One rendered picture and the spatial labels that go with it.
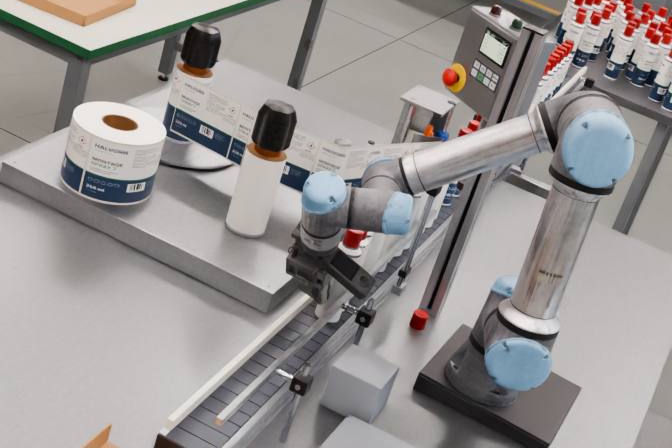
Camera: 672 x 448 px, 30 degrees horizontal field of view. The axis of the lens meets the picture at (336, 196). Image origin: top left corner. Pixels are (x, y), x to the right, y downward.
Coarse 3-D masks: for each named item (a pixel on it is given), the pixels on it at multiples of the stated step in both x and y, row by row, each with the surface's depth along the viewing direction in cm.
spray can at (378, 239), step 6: (378, 234) 254; (384, 234) 255; (372, 240) 255; (378, 240) 255; (384, 240) 257; (372, 246) 256; (378, 246) 256; (372, 252) 256; (378, 252) 257; (366, 258) 257; (372, 258) 257; (378, 258) 259; (366, 264) 257; (372, 264) 258; (366, 270) 258
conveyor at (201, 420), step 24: (312, 312) 250; (288, 336) 239; (264, 360) 230; (288, 360) 232; (240, 384) 221; (264, 384) 223; (216, 408) 212; (240, 408) 214; (192, 432) 205; (216, 432) 207
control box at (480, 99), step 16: (480, 16) 256; (512, 16) 260; (464, 32) 260; (480, 32) 256; (496, 32) 253; (512, 32) 250; (464, 48) 261; (512, 48) 249; (544, 48) 252; (464, 64) 261; (544, 64) 254; (464, 80) 260; (464, 96) 261; (480, 96) 257; (496, 96) 253; (528, 96) 257; (480, 112) 257
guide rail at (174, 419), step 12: (300, 300) 245; (288, 312) 240; (276, 324) 235; (264, 336) 230; (252, 348) 225; (240, 360) 221; (228, 372) 217; (216, 384) 214; (192, 396) 207; (204, 396) 210; (180, 408) 204; (192, 408) 207; (168, 420) 201; (180, 420) 203
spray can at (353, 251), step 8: (352, 232) 240; (360, 232) 240; (344, 240) 241; (352, 240) 240; (360, 240) 241; (344, 248) 241; (352, 248) 241; (352, 256) 241; (360, 256) 243; (336, 280) 243; (336, 288) 244; (344, 288) 244; (336, 296) 245; (328, 304) 245; (320, 312) 247; (336, 320) 248
